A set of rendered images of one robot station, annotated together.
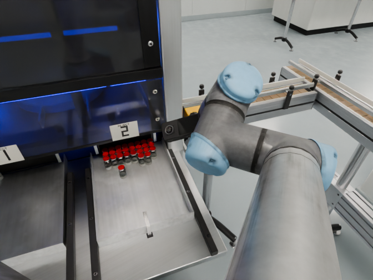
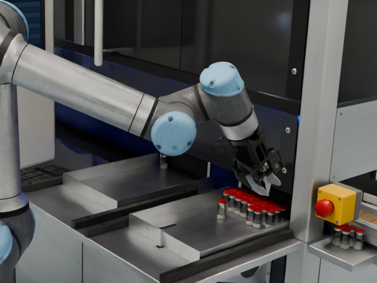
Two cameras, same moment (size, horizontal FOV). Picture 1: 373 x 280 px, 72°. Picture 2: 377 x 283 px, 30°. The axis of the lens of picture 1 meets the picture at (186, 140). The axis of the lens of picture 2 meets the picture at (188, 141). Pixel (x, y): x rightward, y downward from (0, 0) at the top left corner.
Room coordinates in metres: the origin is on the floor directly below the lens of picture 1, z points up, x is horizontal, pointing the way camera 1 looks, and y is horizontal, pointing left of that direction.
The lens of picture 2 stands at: (-0.16, -1.29, 1.58)
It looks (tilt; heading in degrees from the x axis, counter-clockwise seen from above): 17 degrees down; 67
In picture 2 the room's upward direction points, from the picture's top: 3 degrees clockwise
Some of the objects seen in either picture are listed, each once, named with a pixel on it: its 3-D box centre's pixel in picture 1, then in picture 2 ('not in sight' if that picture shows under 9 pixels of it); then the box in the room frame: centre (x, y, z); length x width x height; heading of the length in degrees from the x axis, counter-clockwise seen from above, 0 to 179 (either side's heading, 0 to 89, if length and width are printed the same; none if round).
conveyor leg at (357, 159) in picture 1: (334, 196); not in sight; (0.81, -0.76, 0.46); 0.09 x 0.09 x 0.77; 19
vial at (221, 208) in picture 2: (122, 171); (221, 210); (0.57, 0.21, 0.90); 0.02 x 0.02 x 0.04
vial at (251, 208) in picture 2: (141, 159); (251, 215); (0.62, 0.15, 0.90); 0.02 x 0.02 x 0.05
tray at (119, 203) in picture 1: (136, 182); (216, 221); (0.53, 0.16, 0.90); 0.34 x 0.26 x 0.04; 19
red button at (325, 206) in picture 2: not in sight; (325, 208); (0.70, -0.05, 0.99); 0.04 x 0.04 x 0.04; 19
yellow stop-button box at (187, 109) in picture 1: (195, 117); (338, 203); (0.74, -0.03, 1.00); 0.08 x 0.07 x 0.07; 19
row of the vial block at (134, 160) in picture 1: (130, 158); (247, 209); (0.63, 0.19, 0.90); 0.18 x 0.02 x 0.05; 109
